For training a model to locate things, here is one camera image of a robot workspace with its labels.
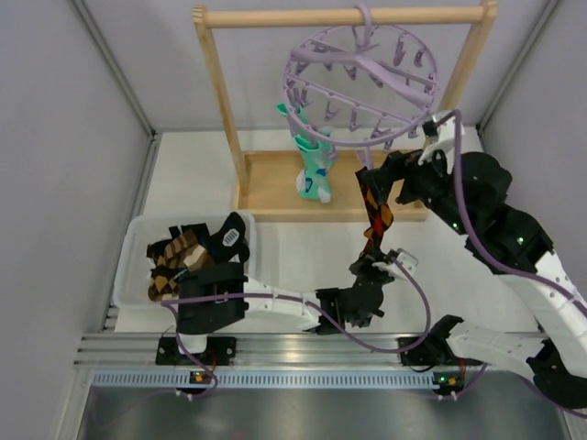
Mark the brown argyle sock in basket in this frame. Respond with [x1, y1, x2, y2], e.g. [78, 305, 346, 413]
[148, 266, 184, 302]

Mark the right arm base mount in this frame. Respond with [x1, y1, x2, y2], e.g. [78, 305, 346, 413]
[397, 336, 434, 373]

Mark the black red argyle sock in basket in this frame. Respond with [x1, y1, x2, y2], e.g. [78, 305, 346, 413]
[146, 239, 170, 266]

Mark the purple round clip hanger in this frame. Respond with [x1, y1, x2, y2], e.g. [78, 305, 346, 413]
[282, 4, 438, 162]

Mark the perforated cable duct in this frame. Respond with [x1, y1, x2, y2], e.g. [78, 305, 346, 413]
[93, 369, 460, 391]

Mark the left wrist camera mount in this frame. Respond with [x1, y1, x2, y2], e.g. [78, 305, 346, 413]
[372, 248, 418, 272]

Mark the brown striped sock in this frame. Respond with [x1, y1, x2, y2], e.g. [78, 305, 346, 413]
[155, 231, 214, 271]

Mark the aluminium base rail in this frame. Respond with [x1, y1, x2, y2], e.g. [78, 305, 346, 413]
[74, 333, 402, 369]

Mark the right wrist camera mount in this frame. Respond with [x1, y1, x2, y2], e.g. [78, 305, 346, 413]
[417, 110, 465, 166]

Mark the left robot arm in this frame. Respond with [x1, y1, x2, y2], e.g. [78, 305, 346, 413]
[175, 253, 395, 355]

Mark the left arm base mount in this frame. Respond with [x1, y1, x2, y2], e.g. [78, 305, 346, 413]
[155, 336, 237, 367]

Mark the white plastic basket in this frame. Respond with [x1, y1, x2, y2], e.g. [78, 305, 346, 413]
[113, 211, 228, 310]

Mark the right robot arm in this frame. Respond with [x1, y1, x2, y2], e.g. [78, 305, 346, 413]
[359, 150, 586, 412]

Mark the black sport sock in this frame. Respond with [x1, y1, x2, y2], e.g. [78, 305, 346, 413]
[205, 212, 250, 264]
[168, 223, 209, 240]

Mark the wooden hanger rack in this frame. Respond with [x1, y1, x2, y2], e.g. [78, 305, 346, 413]
[193, 1, 498, 222]

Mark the black red argyle sock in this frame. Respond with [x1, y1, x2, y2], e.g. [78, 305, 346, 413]
[146, 239, 170, 266]
[355, 167, 394, 257]

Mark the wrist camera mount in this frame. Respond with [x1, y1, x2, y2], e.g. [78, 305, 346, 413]
[417, 110, 465, 166]
[372, 248, 418, 272]

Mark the mint green sock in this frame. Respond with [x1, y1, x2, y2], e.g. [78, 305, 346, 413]
[293, 135, 334, 204]
[276, 103, 336, 158]

